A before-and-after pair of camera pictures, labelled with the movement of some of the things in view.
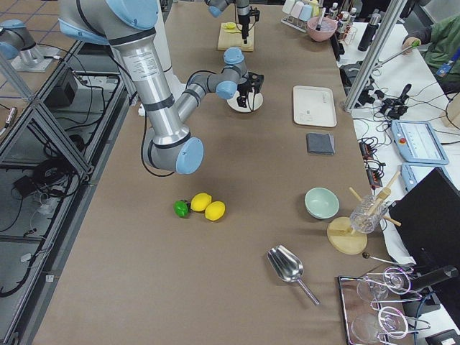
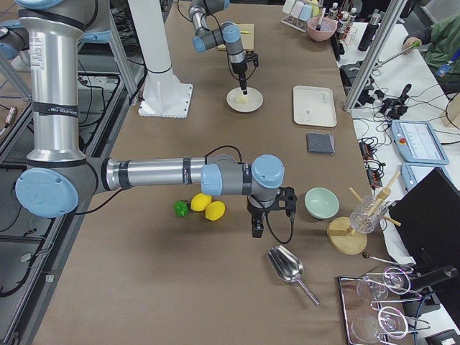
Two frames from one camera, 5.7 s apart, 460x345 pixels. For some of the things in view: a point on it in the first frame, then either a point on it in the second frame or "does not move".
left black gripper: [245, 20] to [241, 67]
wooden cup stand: [340, 232] does not move
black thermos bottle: [369, 32] does not move
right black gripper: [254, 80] to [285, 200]
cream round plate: [254, 101] does not move
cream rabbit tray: [314, 106] does not move
